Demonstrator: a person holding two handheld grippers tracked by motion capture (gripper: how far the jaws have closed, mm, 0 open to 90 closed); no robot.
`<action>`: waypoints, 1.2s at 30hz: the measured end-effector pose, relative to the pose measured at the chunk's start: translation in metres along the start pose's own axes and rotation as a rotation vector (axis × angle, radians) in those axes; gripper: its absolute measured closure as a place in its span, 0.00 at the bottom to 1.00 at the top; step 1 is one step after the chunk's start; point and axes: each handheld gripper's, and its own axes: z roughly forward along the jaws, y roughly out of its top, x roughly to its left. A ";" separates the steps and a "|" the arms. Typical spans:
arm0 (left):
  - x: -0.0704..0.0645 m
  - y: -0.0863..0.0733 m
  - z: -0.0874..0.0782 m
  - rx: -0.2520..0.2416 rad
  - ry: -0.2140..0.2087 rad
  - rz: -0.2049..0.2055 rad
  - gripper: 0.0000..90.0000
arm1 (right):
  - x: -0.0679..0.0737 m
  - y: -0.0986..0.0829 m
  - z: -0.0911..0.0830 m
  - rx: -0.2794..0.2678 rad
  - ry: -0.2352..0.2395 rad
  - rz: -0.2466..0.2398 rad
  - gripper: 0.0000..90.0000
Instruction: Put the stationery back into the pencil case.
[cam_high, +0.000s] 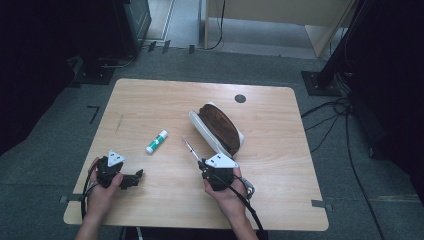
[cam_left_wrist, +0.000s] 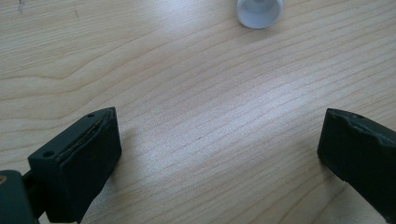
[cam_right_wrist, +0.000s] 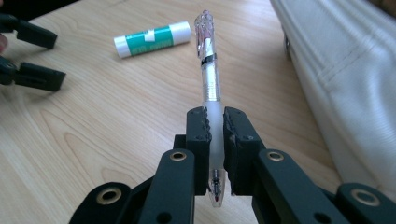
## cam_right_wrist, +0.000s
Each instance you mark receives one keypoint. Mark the clear plastic pen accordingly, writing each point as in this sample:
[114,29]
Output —
[211,87]

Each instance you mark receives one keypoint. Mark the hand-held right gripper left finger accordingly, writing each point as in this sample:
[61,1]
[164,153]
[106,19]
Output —
[197,146]

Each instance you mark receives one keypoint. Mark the green white glue stick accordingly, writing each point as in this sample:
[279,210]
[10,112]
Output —
[152,39]

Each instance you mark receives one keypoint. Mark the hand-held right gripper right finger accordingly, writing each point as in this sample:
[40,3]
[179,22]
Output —
[243,149]

